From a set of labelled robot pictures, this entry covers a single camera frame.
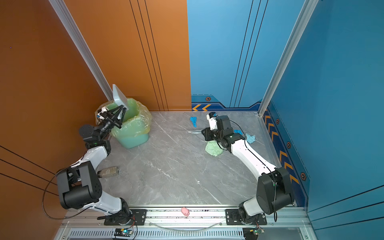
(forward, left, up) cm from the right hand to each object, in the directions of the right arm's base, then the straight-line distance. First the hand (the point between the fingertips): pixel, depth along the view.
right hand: (202, 131), depth 84 cm
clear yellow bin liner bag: (+3, +36, +7) cm, 36 cm away
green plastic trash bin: (0, +45, -11) cm, 46 cm away
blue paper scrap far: (+26, +6, -19) cm, 32 cm away
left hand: (+1, +38, +18) cm, 42 cm away
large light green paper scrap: (0, -7, -18) cm, 20 cm away
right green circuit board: (-45, -23, -22) cm, 55 cm away
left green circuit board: (-45, +39, -20) cm, 63 cm away
